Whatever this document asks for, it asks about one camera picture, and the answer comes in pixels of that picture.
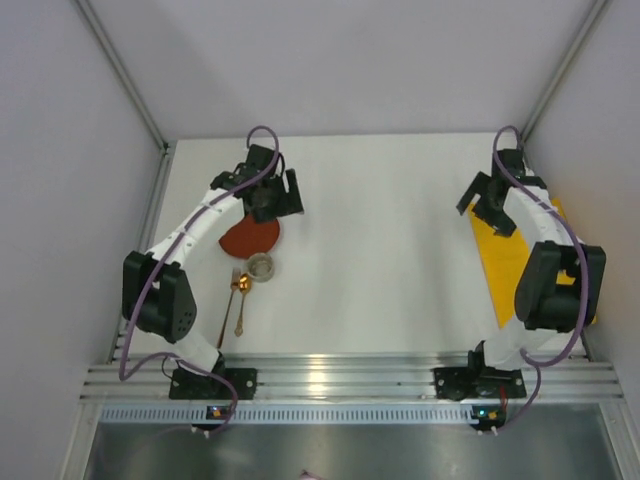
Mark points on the yellow Pikachu placemat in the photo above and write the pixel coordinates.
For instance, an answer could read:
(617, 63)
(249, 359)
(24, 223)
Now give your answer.
(534, 276)

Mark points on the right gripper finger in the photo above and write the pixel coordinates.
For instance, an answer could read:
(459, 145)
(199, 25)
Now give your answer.
(498, 220)
(479, 187)

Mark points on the red round plate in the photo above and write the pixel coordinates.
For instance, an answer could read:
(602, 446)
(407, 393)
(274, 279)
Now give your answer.
(248, 237)

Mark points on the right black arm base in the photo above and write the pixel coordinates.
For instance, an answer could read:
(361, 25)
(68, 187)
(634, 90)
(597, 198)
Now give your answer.
(461, 383)

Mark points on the aluminium front rail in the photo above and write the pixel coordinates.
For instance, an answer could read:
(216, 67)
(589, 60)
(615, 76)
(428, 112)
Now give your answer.
(344, 378)

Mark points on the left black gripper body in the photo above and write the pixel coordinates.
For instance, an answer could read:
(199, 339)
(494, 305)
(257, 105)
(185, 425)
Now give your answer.
(282, 201)

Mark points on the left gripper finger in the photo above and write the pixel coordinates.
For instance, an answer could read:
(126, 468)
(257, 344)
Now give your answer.
(291, 201)
(263, 213)

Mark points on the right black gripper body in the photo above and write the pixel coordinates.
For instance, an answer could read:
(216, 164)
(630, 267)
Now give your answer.
(489, 211)

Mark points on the rose gold spoon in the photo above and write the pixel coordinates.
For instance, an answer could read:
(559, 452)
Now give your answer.
(245, 284)

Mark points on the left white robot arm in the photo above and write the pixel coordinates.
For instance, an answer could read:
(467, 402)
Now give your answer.
(157, 297)

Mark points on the aluminium frame post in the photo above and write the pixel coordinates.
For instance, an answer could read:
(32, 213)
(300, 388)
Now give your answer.
(578, 40)
(90, 17)

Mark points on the right aluminium frame post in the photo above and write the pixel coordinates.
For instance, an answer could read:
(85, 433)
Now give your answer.
(578, 40)

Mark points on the slotted cable duct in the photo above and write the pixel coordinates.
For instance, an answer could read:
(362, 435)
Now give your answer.
(271, 414)

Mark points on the left aluminium frame post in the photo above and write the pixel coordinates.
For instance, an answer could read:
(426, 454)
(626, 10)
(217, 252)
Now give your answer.
(90, 17)

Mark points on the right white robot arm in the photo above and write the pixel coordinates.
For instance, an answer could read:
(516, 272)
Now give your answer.
(508, 349)

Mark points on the rose gold fork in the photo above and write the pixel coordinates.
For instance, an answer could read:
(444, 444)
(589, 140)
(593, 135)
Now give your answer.
(234, 286)

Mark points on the small clear glass cup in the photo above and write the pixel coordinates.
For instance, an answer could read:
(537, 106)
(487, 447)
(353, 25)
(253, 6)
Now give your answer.
(260, 267)

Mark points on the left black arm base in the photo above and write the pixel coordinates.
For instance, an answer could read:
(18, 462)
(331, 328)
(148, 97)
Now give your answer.
(186, 385)

